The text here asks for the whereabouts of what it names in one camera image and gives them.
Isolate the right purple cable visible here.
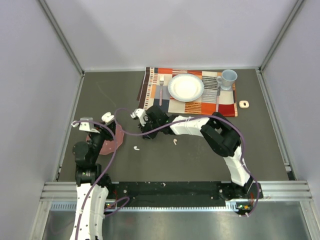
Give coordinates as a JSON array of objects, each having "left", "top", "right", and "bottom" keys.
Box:
[{"left": 114, "top": 107, "right": 260, "bottom": 217}]

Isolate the beige square ring object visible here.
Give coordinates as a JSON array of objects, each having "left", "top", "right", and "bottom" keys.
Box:
[{"left": 238, "top": 100, "right": 250, "bottom": 109}]

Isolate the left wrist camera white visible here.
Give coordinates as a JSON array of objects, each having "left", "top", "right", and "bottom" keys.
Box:
[{"left": 71, "top": 117, "right": 99, "bottom": 133}]

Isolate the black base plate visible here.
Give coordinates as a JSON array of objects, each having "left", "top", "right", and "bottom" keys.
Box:
[{"left": 107, "top": 181, "right": 263, "bottom": 208}]

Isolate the light blue mug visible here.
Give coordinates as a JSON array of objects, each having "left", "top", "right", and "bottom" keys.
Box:
[{"left": 216, "top": 69, "right": 238, "bottom": 91}]

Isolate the purple cable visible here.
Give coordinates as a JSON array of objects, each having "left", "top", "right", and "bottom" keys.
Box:
[
  {"left": 114, "top": 107, "right": 260, "bottom": 217},
  {"left": 71, "top": 119, "right": 131, "bottom": 240}
]

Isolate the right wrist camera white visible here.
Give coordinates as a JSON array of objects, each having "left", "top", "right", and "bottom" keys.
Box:
[{"left": 130, "top": 108, "right": 149, "bottom": 127}]

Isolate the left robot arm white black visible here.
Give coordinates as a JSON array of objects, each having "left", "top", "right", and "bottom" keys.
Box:
[{"left": 70, "top": 125, "right": 114, "bottom": 240}]

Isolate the patterned orange placemat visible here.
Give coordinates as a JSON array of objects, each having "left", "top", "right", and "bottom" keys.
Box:
[{"left": 138, "top": 67, "right": 238, "bottom": 117}]

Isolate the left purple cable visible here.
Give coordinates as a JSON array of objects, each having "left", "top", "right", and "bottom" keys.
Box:
[{"left": 71, "top": 119, "right": 131, "bottom": 240}]

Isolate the pink polka dot plate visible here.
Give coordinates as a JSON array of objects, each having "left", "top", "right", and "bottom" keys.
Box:
[{"left": 86, "top": 125, "right": 124, "bottom": 156}]

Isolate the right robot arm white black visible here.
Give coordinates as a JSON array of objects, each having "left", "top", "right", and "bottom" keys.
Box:
[{"left": 131, "top": 106, "right": 253, "bottom": 198}]

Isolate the grey cable duct rail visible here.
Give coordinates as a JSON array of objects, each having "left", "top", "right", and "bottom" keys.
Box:
[{"left": 50, "top": 201, "right": 252, "bottom": 213}]

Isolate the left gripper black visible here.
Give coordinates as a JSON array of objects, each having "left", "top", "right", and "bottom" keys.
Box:
[{"left": 87, "top": 118, "right": 117, "bottom": 163}]

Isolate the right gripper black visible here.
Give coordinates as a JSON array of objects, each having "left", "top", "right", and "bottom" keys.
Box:
[{"left": 138, "top": 117, "right": 162, "bottom": 140}]

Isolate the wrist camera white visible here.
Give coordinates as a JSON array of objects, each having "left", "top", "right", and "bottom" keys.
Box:
[
  {"left": 71, "top": 117, "right": 99, "bottom": 133},
  {"left": 130, "top": 108, "right": 149, "bottom": 127}
]

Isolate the pink handled knife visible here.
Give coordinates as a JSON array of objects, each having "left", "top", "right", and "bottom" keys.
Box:
[{"left": 215, "top": 84, "right": 221, "bottom": 112}]

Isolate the pink handled fork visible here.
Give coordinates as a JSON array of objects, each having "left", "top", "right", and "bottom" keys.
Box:
[{"left": 159, "top": 75, "right": 165, "bottom": 106}]

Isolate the white round plate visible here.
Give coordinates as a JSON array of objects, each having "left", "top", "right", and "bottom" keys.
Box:
[{"left": 167, "top": 73, "right": 205, "bottom": 102}]

